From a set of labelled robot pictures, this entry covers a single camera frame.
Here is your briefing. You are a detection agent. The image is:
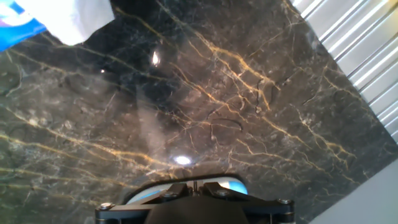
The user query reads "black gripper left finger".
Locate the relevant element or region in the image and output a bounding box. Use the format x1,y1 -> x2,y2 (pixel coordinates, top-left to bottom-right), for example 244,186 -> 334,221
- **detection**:
95,182 -> 194,224

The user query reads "blue tissue pack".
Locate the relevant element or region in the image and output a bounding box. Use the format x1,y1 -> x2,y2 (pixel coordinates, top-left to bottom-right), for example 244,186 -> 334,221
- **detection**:
0,0 -> 116,52

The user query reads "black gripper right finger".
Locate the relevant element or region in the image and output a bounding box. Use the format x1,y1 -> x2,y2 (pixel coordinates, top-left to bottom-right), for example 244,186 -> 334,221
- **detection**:
201,181 -> 295,224

